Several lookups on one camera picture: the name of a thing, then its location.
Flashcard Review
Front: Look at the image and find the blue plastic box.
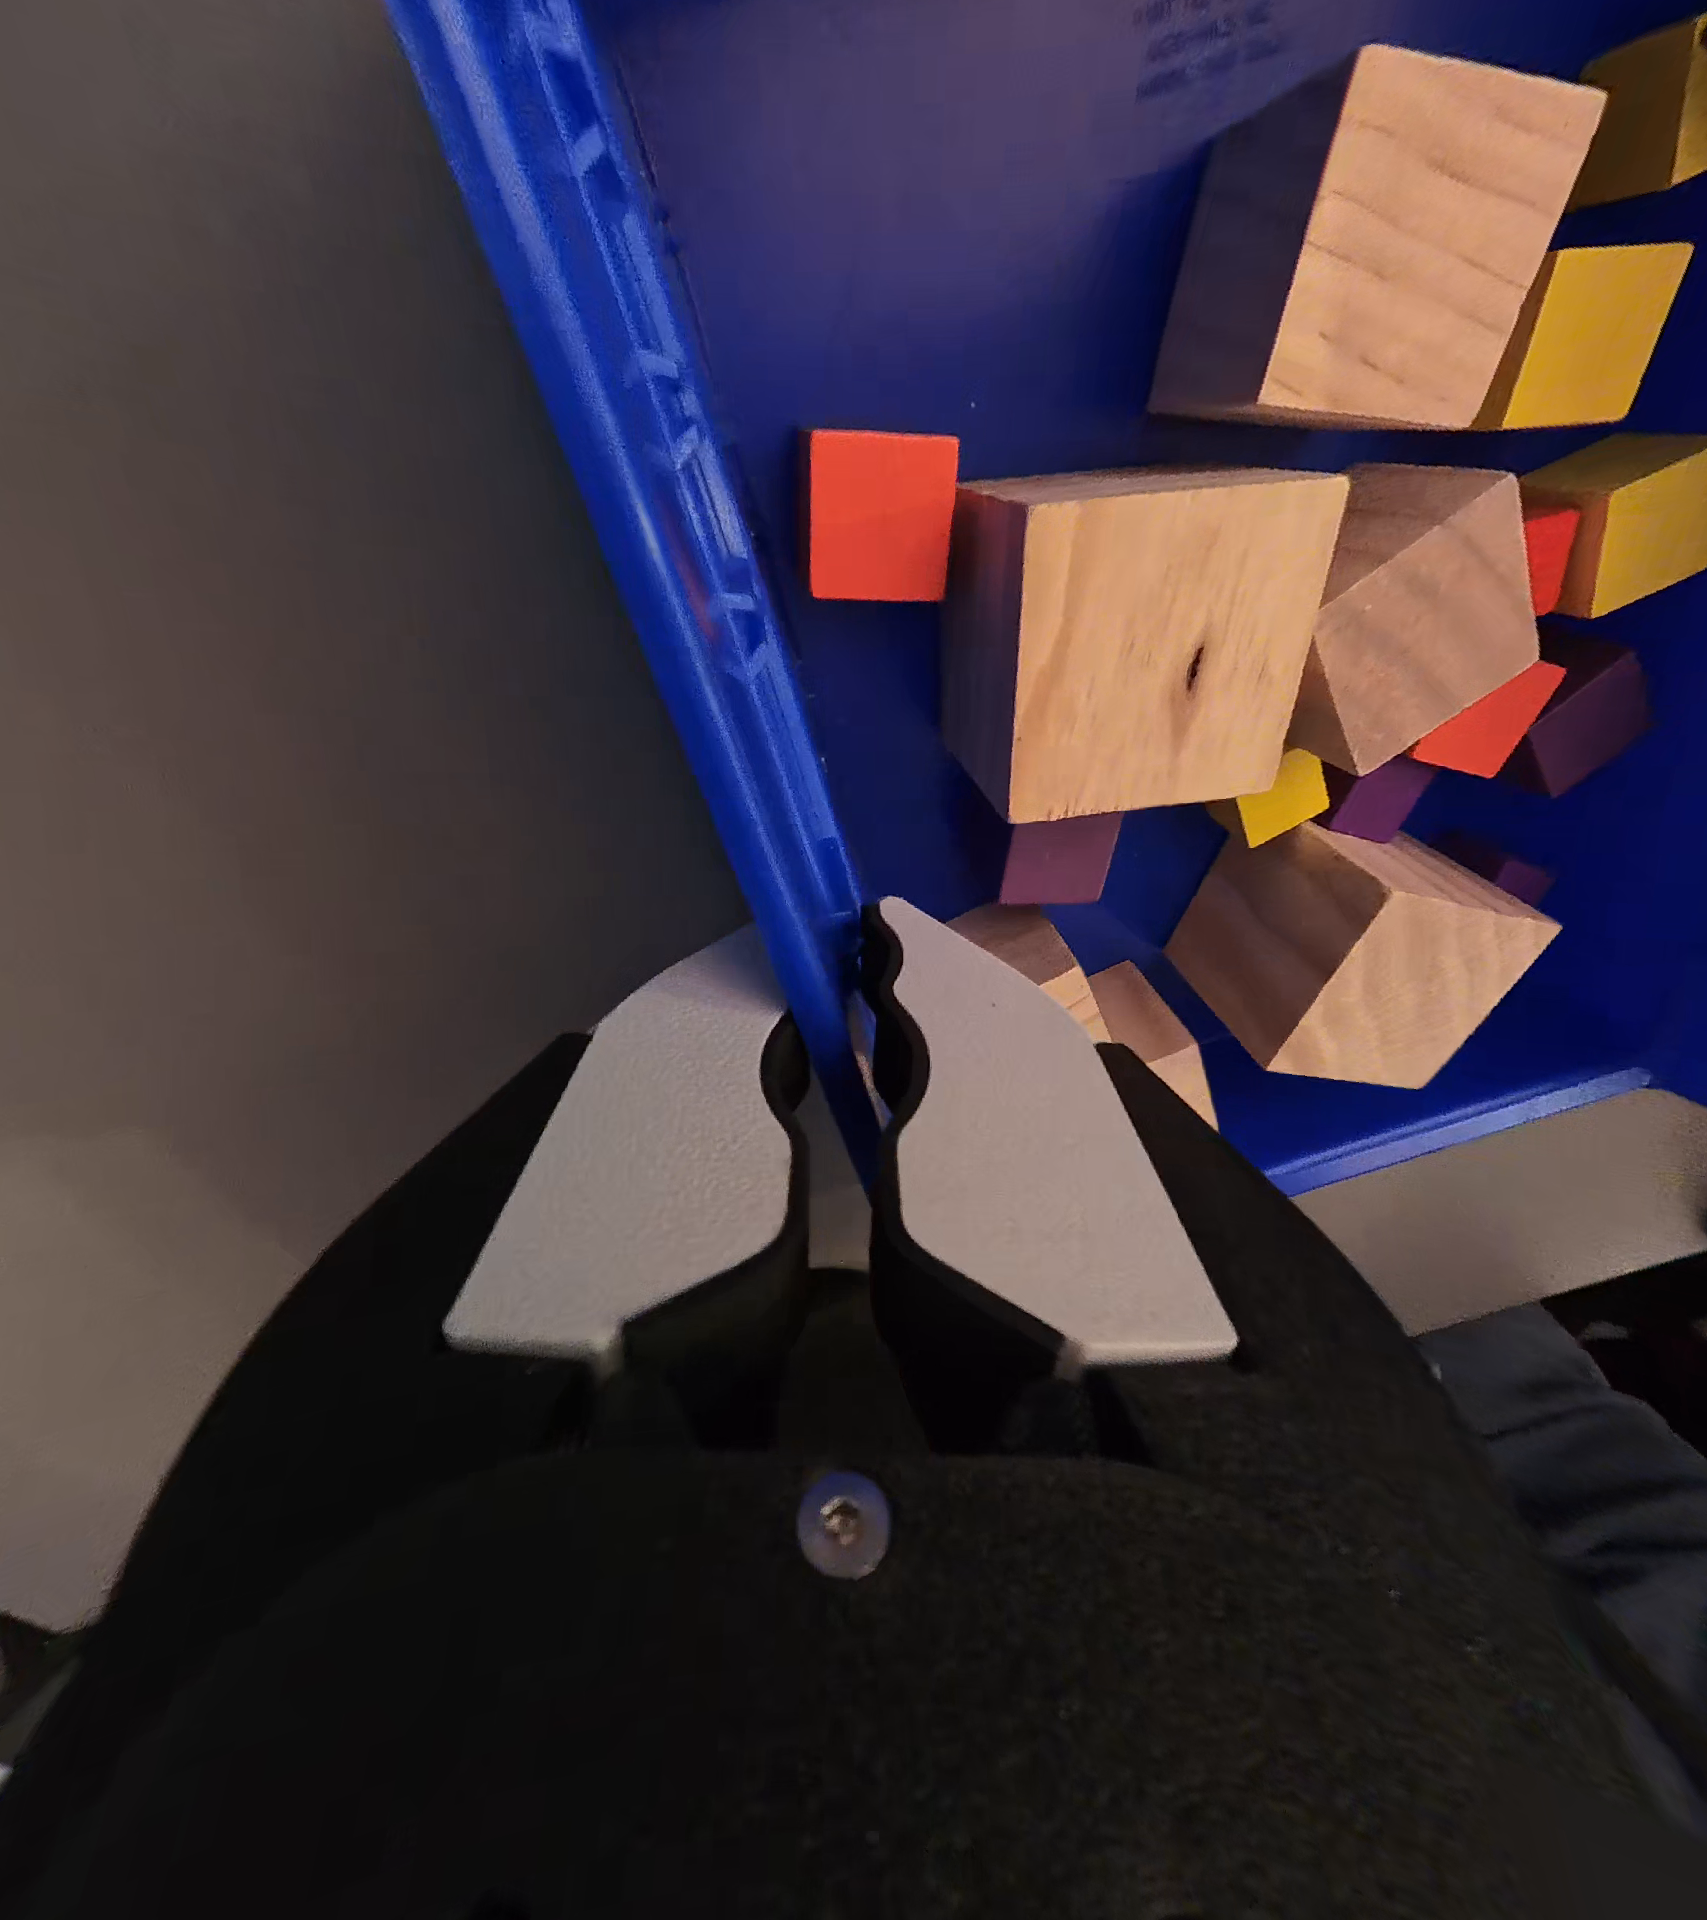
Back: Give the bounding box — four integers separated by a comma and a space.
386, 0, 1707, 1202

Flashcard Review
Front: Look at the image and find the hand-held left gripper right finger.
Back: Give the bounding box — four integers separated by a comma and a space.
861, 893, 1239, 1457

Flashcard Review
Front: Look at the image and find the pile of wooden cubes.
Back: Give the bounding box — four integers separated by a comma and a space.
797, 0, 1707, 1134

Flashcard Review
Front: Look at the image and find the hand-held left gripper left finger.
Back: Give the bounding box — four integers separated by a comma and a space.
440, 922, 813, 1457

